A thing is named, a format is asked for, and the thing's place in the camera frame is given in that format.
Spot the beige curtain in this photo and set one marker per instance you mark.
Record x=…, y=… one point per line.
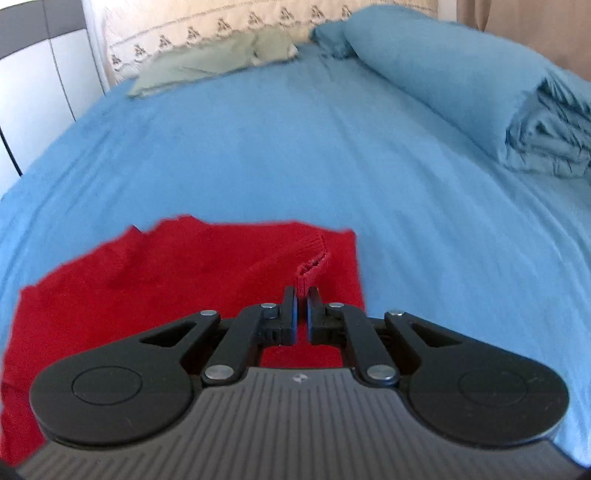
x=526, y=27

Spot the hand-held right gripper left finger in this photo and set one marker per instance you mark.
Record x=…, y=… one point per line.
x=290, y=310

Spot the red knit sweater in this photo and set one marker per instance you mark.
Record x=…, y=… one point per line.
x=138, y=286

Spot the white wardrobe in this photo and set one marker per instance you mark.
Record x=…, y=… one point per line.
x=37, y=83

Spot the grey-green cloth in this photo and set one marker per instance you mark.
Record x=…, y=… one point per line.
x=207, y=57

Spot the blue bed sheet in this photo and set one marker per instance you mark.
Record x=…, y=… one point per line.
x=286, y=161

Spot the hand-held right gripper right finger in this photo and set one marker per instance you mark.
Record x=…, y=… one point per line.
x=315, y=310

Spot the beige embroidered pillow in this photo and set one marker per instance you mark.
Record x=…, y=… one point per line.
x=221, y=23

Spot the blue pillow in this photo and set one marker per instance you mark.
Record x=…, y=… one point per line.
x=438, y=69

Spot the folded blue blanket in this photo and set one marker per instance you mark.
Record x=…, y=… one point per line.
x=551, y=129

